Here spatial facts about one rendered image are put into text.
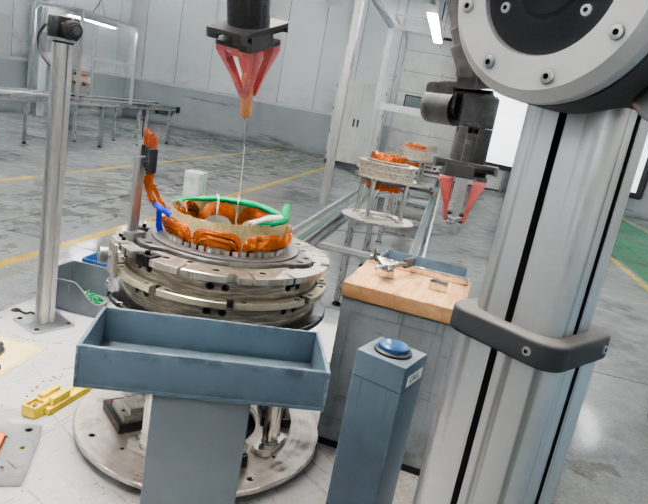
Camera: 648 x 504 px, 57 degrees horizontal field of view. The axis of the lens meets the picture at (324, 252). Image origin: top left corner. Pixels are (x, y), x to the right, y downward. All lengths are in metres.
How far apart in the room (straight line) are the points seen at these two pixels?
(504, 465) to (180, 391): 0.31
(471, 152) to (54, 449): 0.76
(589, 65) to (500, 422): 0.29
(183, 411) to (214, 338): 0.10
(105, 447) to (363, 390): 0.39
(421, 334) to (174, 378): 0.44
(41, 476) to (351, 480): 0.42
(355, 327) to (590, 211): 0.53
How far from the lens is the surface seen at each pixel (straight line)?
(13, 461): 0.93
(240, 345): 0.71
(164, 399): 0.64
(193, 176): 0.99
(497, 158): 1.81
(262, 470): 0.92
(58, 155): 1.29
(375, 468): 0.82
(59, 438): 1.01
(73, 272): 1.58
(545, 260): 0.51
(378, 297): 0.92
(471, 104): 0.97
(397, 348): 0.77
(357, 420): 0.80
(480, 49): 0.48
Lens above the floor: 1.32
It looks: 14 degrees down
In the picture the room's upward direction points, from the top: 10 degrees clockwise
